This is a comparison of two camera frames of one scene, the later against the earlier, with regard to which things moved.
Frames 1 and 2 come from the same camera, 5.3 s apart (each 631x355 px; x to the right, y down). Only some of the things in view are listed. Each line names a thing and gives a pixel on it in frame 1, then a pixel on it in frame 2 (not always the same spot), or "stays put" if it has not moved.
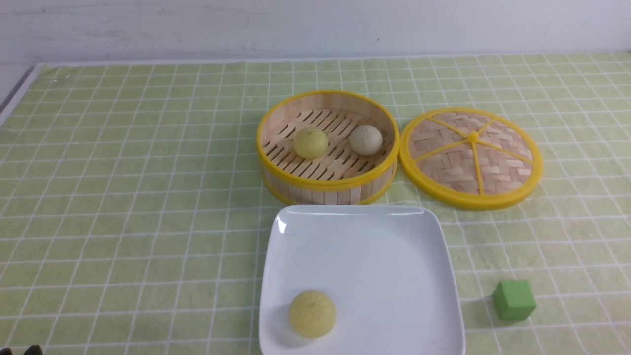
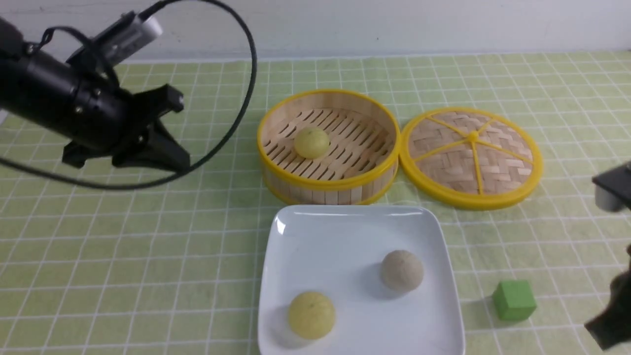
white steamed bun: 366,140 → 402,270
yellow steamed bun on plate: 312,314 stays put
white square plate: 393,271 stays put
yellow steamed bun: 311,143 stays put
